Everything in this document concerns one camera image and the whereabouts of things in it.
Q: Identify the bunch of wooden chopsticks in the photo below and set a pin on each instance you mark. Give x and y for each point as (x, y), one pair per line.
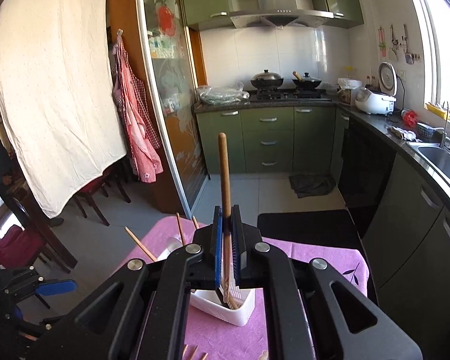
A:
(142, 245)

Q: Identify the white rice cooker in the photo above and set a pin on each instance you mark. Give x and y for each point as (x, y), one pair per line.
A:
(375, 101)

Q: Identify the clear plastic bag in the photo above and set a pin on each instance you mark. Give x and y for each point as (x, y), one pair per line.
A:
(221, 95)

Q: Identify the green base cabinets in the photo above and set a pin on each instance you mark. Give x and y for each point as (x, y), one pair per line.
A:
(266, 138)

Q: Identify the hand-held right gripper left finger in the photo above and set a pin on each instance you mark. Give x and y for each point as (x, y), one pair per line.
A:
(218, 255)

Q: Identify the small steel faucet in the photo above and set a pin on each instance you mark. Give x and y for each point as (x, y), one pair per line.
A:
(444, 135)

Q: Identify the red item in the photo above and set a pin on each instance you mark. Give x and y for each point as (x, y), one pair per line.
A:
(409, 118)

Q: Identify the clear plastic spoon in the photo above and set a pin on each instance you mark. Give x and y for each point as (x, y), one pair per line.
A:
(172, 248)

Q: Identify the white hanging sheet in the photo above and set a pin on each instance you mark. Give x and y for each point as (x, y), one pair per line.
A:
(56, 82)

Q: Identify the glass sliding door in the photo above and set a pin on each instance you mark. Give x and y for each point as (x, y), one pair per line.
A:
(168, 93)

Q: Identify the pink floral tablecloth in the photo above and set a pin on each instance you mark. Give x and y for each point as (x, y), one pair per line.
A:
(322, 262)

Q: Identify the dark wooden dining table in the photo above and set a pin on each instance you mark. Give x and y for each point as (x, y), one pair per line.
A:
(41, 228)

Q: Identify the black gas stove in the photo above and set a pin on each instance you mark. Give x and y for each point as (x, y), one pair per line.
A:
(288, 95)

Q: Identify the crumpled dish cloth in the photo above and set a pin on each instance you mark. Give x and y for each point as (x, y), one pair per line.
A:
(403, 133)

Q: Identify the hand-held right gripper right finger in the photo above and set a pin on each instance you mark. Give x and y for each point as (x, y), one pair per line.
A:
(237, 247)

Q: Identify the metal hanging tool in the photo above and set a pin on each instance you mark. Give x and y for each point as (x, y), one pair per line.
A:
(393, 41)

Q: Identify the black wok with lid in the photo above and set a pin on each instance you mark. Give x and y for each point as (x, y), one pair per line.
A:
(267, 80)

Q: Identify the dark wooden chair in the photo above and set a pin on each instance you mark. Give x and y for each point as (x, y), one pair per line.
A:
(97, 191)

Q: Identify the dark base cabinets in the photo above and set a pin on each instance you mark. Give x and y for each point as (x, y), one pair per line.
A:
(405, 225)

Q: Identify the steel range hood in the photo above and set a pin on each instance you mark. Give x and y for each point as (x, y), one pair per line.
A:
(277, 7)

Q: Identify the yellow packet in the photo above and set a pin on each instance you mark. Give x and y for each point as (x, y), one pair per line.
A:
(437, 109)

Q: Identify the bagged food container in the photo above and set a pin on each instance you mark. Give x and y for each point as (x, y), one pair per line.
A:
(348, 92)

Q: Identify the red checked apron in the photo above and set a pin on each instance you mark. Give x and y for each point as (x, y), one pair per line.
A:
(135, 112)

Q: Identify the blue patterned bowl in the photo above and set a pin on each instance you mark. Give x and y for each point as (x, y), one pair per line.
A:
(425, 130)

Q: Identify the pink hanging tool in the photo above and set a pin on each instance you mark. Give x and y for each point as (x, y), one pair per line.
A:
(381, 41)

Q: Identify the metal hanging scoop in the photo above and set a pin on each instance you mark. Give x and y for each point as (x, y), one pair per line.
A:
(408, 56)

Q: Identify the black floor mat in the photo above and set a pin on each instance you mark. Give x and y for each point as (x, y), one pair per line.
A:
(307, 228)

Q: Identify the grey floor rag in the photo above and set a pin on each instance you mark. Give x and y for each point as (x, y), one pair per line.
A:
(311, 185)

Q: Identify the red upholstered chair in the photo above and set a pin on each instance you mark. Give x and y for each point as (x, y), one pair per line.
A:
(15, 247)

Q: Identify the white plastic utensil holder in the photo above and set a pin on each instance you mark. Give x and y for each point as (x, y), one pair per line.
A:
(243, 313)

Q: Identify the dark kitchen countertop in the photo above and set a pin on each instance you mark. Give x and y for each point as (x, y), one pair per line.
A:
(375, 122)

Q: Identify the brown chopstick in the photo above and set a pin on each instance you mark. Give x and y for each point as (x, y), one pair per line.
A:
(224, 180)

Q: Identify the steel kitchen sink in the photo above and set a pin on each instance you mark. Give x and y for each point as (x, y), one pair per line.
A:
(442, 159)

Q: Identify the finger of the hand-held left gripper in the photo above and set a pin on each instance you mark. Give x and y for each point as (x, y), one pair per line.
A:
(41, 325)
(56, 287)

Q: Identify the wall socket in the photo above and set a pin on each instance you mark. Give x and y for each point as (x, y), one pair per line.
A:
(401, 74)

